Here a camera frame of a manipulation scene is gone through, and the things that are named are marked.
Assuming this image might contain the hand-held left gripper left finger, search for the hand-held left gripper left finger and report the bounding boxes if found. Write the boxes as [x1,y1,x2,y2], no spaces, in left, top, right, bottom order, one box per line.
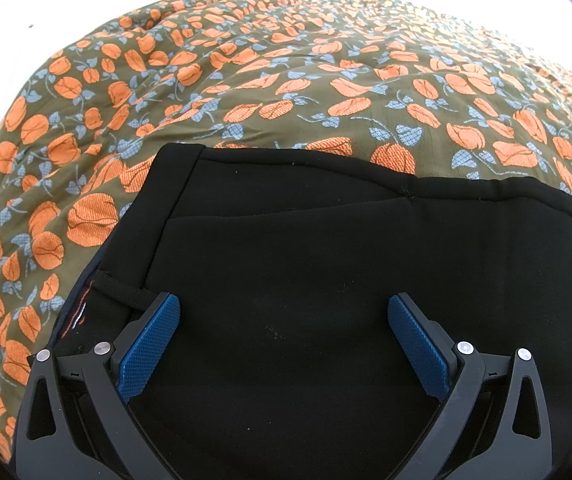
[10,291,183,480]

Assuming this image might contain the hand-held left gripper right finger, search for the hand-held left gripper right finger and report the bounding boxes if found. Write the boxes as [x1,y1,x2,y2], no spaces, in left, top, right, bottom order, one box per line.
[387,293,553,480]

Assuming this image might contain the black pants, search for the black pants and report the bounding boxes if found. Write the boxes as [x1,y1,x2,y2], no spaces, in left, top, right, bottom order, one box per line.
[48,142,572,480]

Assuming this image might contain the orange floral olive blanket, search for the orange floral olive blanket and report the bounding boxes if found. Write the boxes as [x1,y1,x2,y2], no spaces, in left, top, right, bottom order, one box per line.
[0,0,572,466]

